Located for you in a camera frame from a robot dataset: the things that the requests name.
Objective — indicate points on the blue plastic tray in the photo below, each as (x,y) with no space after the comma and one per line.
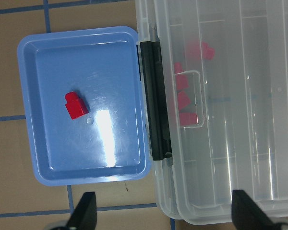
(109,143)

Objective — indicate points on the clear plastic box lid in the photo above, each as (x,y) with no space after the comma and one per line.
(242,107)

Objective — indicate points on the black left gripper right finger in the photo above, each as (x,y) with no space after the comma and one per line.
(246,215)

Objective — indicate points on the clear plastic storage box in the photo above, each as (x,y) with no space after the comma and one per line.
(158,95)

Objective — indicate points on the red block from tray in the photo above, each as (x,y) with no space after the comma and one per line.
(75,105)

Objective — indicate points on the red block upper in box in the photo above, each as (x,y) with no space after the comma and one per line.
(188,119)

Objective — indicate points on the red block in box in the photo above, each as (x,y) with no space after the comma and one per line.
(181,79)
(188,119)
(197,50)
(183,100)

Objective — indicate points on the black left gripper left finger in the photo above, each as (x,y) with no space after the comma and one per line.
(84,216)

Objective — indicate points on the black box latch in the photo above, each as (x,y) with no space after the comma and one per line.
(157,113)

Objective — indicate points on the red block front in box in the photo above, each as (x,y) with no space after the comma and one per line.
(197,50)

